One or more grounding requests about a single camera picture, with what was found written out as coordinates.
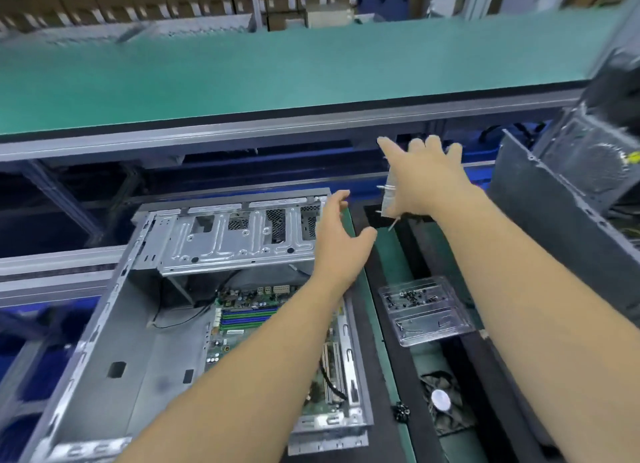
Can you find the person's left forearm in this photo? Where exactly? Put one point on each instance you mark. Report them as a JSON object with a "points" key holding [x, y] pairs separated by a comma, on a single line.
{"points": [[230, 393]]}

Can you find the grey flat metal rail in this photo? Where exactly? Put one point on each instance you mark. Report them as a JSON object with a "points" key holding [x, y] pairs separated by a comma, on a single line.
{"points": [[60, 276]]}

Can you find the person's right hand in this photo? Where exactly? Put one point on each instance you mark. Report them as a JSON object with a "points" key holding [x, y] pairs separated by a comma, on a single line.
{"points": [[428, 178]]}

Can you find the black cooling fan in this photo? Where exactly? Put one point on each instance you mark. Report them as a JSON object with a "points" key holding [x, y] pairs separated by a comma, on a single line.
{"points": [[447, 403]]}

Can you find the person's left hand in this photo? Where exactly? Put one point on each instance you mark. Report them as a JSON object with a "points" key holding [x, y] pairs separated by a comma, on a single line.
{"points": [[342, 246]]}

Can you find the small black round knob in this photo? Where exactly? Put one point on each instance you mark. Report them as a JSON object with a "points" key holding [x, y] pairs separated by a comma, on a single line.
{"points": [[401, 413]]}

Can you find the grey metal computer case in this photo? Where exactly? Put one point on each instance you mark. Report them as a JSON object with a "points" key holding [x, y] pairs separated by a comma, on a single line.
{"points": [[130, 348]]}

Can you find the clear plastic screw tray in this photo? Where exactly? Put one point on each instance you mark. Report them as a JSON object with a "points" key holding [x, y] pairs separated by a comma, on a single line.
{"points": [[425, 310]]}

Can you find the green motherboard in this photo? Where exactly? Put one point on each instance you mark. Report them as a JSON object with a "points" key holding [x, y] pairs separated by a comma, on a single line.
{"points": [[245, 313]]}

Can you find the green conveyor belt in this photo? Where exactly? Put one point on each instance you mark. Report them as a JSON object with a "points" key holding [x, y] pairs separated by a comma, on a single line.
{"points": [[300, 73]]}

